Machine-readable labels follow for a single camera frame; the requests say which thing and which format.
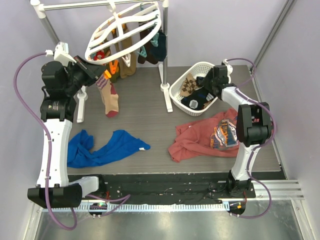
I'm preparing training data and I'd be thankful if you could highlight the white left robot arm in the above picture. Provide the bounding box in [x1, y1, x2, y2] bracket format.
[27, 56, 107, 209]

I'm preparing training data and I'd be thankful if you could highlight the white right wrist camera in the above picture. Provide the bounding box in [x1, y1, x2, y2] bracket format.
[221, 59, 233, 76]

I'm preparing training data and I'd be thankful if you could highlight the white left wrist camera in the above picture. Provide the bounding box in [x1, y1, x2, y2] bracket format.
[45, 41, 76, 67]

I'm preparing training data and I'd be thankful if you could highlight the white perforated plastic basket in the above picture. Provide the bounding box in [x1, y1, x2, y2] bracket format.
[169, 61, 218, 117]

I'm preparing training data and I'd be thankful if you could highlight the navy blue sock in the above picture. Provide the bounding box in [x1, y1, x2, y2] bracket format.
[150, 30, 167, 62]

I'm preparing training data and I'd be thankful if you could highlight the red reindeer sock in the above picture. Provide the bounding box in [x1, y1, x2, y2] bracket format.
[93, 50, 106, 61]

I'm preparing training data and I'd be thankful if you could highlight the blue cloth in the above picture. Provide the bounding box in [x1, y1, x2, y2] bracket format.
[67, 129, 151, 169]

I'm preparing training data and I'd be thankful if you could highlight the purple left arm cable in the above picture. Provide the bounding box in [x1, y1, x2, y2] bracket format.
[13, 52, 77, 231]

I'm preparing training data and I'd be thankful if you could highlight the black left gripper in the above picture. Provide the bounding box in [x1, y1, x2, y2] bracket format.
[64, 55, 106, 96]

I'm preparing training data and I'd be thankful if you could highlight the red t-shirt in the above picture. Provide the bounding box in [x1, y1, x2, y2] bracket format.
[168, 108, 240, 163]

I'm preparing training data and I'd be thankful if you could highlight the white clip sock hanger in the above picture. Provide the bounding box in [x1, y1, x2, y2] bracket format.
[84, 0, 162, 65]

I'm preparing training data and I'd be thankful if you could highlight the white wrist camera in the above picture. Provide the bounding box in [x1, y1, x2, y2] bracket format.
[221, 59, 233, 76]
[45, 41, 76, 67]

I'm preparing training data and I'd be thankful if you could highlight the maroon purple striped sock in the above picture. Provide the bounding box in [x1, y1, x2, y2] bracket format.
[95, 75, 119, 118]

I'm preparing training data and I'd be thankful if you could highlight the black blue sport sock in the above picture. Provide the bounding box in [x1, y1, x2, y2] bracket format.
[181, 87, 216, 111]

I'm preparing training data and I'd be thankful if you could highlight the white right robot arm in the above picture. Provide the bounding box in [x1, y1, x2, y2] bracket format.
[196, 64, 272, 198]

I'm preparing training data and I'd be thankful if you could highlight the white metal drying rack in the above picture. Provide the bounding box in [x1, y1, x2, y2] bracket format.
[40, 0, 167, 125]

